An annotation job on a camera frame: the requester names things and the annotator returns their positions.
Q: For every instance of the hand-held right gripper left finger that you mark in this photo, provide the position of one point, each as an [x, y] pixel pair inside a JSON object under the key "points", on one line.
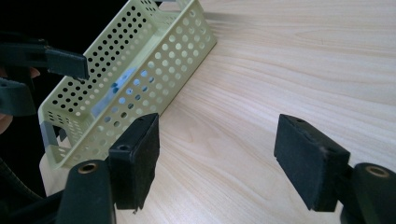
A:
{"points": [[135, 161]]}

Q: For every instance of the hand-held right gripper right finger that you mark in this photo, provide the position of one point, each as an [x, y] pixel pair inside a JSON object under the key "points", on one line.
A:
{"points": [[308, 161]]}

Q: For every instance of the pale yellow perforated plastic basket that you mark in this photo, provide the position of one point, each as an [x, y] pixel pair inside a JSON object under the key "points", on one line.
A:
{"points": [[174, 62]]}

